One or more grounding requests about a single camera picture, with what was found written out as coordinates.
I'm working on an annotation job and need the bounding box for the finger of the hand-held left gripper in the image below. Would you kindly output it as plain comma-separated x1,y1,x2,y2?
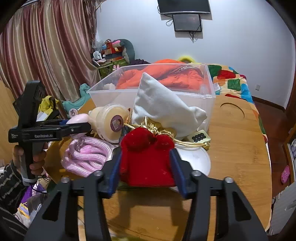
37,119,70,127
42,122,92,138

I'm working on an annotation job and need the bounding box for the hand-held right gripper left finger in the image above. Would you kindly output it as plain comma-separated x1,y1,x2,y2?
23,147,123,241

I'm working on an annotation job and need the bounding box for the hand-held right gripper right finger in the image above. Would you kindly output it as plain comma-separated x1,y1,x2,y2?
169,148,269,241

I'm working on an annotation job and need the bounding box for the pink braided rope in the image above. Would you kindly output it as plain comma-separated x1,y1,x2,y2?
61,136,116,178

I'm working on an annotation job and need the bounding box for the cream round jar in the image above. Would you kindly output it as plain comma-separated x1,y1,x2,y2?
89,104,130,144

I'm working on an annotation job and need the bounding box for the red velvet drawstring pouch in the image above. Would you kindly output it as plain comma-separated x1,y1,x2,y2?
119,127,176,188

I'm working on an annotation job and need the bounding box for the clear plastic storage box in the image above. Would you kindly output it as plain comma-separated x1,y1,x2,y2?
87,63,216,137

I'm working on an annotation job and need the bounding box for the white cloth pouch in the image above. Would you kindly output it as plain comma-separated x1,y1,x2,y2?
131,72,207,138

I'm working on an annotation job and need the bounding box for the person's left forearm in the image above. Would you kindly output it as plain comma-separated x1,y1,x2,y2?
0,160,30,210

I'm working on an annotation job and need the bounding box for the wooden desktop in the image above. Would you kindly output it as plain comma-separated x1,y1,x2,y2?
44,93,272,241

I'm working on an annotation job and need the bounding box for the person's left hand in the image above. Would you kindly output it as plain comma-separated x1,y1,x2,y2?
12,141,49,177

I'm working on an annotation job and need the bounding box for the yellow cloth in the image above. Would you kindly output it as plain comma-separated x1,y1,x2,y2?
39,95,59,114

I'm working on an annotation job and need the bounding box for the teal dinosaur toy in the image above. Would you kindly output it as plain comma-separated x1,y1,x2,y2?
61,83,92,114

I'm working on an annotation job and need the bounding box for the pale tile with black dots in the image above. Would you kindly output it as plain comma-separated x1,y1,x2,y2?
187,130,211,145

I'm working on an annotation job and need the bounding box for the green cardboard box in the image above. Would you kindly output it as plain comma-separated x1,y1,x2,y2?
98,58,130,78

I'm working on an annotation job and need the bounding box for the red toy box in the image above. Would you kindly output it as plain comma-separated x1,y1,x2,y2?
104,40,125,56

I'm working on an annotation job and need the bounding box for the dark purple cloth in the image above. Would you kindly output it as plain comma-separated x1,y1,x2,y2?
129,59,151,66

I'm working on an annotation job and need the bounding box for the pile of plastic bags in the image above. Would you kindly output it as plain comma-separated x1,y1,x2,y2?
14,178,53,229

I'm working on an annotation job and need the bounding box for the grey curved cushion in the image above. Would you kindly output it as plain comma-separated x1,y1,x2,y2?
116,39,136,61

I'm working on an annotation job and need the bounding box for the pink slipper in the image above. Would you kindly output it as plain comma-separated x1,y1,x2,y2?
280,165,291,183

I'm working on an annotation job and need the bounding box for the white ribbed suitcase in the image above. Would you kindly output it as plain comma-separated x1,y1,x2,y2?
269,185,296,237

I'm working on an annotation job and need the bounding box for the colourful patchwork blanket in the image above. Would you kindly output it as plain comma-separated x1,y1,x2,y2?
207,64,269,142

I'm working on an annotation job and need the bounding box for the orange puffer jacket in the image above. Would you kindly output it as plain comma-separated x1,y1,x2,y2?
116,59,205,90

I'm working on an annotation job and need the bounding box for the small black monitor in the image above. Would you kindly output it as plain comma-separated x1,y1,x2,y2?
172,14,203,32

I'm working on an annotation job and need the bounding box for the gold drawstring pouch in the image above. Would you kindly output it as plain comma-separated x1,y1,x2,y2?
124,116,208,149

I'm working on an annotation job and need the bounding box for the yellow plush ring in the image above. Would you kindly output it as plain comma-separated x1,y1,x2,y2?
178,55,197,64

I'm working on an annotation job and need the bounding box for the black monitor cable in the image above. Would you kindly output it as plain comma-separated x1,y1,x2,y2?
189,31,202,44

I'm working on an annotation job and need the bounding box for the black wall television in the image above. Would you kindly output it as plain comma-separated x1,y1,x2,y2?
157,0,211,15

